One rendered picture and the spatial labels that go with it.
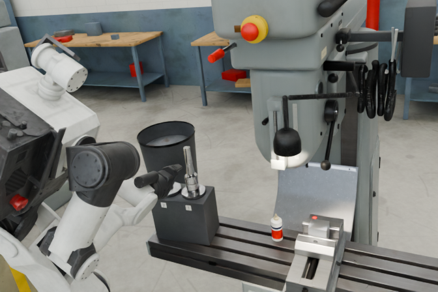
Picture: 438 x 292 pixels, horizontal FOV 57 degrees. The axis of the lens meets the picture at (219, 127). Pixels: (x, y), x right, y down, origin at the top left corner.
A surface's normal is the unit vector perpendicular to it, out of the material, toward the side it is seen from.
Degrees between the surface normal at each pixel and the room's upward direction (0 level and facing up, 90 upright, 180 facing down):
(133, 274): 0
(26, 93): 34
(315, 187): 63
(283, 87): 90
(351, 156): 90
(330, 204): 46
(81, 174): 68
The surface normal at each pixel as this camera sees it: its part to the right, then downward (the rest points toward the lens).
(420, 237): -0.11, -0.91
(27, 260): -0.22, 0.42
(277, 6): -0.43, 0.41
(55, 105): 0.46, -0.75
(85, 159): -0.30, 0.04
